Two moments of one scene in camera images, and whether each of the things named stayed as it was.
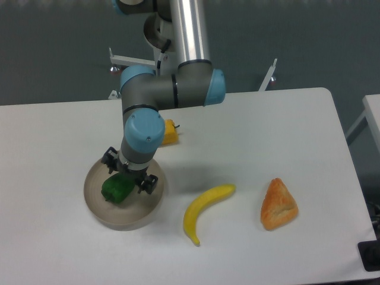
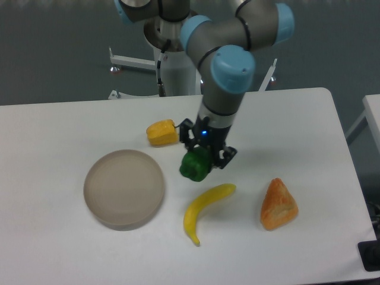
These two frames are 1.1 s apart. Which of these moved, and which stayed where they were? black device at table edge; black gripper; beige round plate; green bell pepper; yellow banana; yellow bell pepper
Moved: black gripper; green bell pepper
Stayed: yellow bell pepper; beige round plate; black device at table edge; yellow banana
